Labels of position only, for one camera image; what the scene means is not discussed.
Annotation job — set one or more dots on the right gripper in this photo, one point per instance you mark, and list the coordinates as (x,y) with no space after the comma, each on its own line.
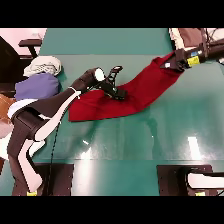
(178,60)

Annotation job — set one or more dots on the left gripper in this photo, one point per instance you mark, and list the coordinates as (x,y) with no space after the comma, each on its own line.
(114,90)

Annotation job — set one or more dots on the red T-shirt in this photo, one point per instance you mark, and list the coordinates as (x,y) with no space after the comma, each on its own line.
(140,90)

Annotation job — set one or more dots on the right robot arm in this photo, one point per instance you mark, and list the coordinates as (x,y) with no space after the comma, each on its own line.
(213,50)

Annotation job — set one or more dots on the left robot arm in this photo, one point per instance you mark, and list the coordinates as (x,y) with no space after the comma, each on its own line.
(50,106)

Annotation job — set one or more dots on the white garment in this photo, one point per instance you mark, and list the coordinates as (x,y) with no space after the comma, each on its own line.
(42,65)

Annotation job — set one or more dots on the purple garment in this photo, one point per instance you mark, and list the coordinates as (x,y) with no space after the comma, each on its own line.
(37,86)

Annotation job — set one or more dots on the brown garment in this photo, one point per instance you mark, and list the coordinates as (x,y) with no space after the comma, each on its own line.
(5,106)

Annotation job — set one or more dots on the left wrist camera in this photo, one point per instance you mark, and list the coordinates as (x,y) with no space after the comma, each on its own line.
(115,71)

